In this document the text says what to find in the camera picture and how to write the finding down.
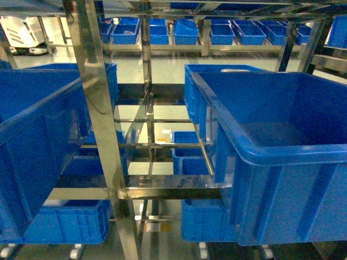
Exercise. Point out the blue bin behind left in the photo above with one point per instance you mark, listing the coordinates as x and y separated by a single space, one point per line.
111 73

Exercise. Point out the blue bin bottom right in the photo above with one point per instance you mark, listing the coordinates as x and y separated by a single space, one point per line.
206 220

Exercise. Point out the blue bin behind right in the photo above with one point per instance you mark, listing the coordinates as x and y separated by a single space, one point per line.
192 95

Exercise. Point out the blue bin upper left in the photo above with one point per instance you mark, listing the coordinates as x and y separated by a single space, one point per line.
44 121

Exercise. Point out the blue bin bottom left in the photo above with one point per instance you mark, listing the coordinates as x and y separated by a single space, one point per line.
76 222

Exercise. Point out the blue bin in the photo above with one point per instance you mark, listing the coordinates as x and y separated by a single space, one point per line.
277 143
76 222
111 73
192 95
44 121
206 220

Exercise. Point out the blue bin floor middle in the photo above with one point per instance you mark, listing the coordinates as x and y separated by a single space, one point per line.
187 161

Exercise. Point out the far shelf with blue bins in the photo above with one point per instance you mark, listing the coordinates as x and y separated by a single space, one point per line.
187 35

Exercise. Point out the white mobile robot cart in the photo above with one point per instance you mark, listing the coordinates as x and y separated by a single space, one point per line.
26 36

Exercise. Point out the blue bin upper right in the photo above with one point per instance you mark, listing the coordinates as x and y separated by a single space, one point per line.
277 143

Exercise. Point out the stainless steel shelf rack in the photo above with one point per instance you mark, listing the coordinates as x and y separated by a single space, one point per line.
97 169

